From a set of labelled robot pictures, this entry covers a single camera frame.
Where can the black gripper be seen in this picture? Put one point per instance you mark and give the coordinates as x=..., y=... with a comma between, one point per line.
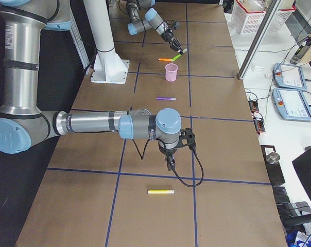
x=168, y=152
x=168, y=36

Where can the green highlighter pen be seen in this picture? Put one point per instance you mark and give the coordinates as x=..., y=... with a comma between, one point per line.
x=179, y=55

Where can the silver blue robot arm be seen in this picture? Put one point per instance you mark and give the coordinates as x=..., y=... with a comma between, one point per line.
x=23, y=124
x=142, y=17

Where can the orange highlighter pen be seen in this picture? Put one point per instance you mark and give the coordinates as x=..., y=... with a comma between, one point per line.
x=165, y=59

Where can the pink mesh pen holder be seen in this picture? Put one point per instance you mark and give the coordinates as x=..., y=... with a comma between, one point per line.
x=171, y=72

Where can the yellow highlighter pen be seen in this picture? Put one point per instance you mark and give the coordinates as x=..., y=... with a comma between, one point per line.
x=160, y=192

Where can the purple highlighter pen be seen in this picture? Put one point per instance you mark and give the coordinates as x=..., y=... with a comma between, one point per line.
x=166, y=98

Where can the red white plastic basket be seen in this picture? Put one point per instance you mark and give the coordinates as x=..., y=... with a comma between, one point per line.
x=247, y=16

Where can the left black power strip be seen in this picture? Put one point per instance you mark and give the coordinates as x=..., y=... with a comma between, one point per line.
x=253, y=104

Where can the black power strip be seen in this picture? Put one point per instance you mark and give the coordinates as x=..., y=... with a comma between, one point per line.
x=253, y=104
x=259, y=125

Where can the right black power strip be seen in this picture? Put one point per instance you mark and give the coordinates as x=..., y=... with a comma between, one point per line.
x=259, y=125

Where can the metal cup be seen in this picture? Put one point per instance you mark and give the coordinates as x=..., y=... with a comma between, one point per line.
x=272, y=158

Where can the far blue teach pendant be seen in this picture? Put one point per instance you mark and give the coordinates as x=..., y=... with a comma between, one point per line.
x=289, y=76

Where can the blue teach pendant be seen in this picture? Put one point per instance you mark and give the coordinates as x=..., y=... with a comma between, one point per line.
x=291, y=104
x=289, y=76

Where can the near blue teach pendant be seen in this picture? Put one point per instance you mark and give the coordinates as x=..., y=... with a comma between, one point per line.
x=291, y=104

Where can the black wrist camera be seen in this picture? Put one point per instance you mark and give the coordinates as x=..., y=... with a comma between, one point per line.
x=187, y=139
x=175, y=25

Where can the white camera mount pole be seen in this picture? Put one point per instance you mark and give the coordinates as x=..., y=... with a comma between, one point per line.
x=108, y=67

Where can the aluminium frame post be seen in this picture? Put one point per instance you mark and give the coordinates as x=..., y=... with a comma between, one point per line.
x=263, y=28

